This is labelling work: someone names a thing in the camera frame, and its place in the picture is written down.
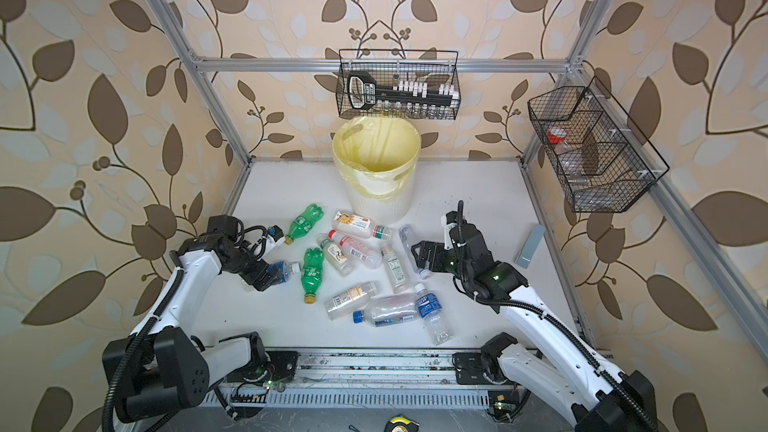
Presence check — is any black socket set holder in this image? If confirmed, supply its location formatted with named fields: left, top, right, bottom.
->
left=344, top=72, right=461, bottom=110

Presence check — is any green soda bottle upper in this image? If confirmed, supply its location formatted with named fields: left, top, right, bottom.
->
left=285, top=203, right=324, bottom=245

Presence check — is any grey blue rectangular block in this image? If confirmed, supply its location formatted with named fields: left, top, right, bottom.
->
left=515, top=224, right=546, bottom=269

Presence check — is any yellow black tape measure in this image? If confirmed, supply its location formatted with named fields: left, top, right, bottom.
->
left=384, top=415, right=420, bottom=432

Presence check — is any blue cap crushed bottle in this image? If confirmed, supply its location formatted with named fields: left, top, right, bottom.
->
left=353, top=293, right=418, bottom=327

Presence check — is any orange label clear bottle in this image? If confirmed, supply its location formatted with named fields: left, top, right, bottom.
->
left=332, top=211, right=394, bottom=241

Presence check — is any green soda bottle lower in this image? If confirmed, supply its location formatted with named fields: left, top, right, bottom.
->
left=301, top=248, right=324, bottom=304

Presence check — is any pink label clear bottle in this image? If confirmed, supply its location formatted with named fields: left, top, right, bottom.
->
left=328, top=230, right=383, bottom=269

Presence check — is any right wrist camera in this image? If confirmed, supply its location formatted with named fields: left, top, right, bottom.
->
left=441, top=211, right=459, bottom=250

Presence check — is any green cap square bottle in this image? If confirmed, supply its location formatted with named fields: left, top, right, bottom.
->
left=316, top=235, right=354, bottom=277

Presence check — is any blue label bottle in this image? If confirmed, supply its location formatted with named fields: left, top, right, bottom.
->
left=240, top=260, right=301, bottom=292
left=414, top=283, right=453, bottom=346

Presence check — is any red capped jar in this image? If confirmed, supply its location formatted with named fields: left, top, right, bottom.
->
left=547, top=126, right=568, bottom=148

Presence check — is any green soda bottle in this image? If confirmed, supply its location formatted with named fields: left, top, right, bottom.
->
left=301, top=248, right=324, bottom=304
left=285, top=203, right=324, bottom=245

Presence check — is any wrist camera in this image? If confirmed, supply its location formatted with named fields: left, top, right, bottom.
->
left=259, top=226, right=285, bottom=254
left=441, top=211, right=459, bottom=250

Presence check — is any black wire basket right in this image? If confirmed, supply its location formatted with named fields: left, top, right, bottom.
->
left=527, top=78, right=669, bottom=213

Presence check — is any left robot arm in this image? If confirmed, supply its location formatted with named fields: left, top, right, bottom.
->
left=101, top=215, right=285, bottom=431

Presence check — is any black wire basket rear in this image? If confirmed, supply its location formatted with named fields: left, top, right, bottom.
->
left=335, top=48, right=462, bottom=121

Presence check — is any blue label bottle front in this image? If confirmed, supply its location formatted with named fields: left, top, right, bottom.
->
left=414, top=283, right=453, bottom=346

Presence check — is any orange label bottle lower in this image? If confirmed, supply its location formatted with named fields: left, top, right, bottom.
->
left=324, top=281, right=379, bottom=321

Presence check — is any black wire basket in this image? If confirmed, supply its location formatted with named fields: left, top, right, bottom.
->
left=335, top=48, right=462, bottom=121
left=527, top=78, right=669, bottom=213

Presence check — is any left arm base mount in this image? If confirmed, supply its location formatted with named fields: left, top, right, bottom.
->
left=224, top=350, right=299, bottom=385

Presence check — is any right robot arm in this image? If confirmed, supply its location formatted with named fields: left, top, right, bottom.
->
left=427, top=204, right=659, bottom=431

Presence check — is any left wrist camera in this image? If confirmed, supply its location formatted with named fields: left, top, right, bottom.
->
left=259, top=226, right=285, bottom=254

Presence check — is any green label clear bottle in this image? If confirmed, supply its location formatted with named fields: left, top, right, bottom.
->
left=381, top=243, right=411, bottom=294

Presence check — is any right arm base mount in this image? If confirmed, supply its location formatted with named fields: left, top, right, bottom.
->
left=451, top=352, right=494, bottom=385

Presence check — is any white ribbed waste bin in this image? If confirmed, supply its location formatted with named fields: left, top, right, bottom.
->
left=343, top=162, right=418, bottom=224

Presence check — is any yellow plastic bin liner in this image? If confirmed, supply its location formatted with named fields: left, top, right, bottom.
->
left=332, top=117, right=421, bottom=200

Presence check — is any clear bluish water bottle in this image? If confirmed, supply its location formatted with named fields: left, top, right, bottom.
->
left=399, top=224, right=432, bottom=280

